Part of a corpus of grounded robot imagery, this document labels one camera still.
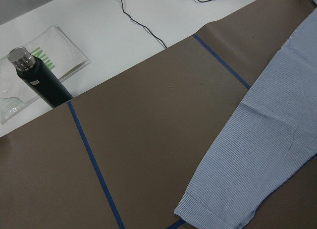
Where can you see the blue striped button shirt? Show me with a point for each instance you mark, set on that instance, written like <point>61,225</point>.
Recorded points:
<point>260,144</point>

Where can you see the black steel-capped water bottle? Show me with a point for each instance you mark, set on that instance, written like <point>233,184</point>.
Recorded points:
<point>38,77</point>

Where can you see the brown paper table cover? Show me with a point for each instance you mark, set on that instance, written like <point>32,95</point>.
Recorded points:
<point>148,128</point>

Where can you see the clear bag with green print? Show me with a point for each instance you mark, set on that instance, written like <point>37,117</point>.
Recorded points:
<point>57,52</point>

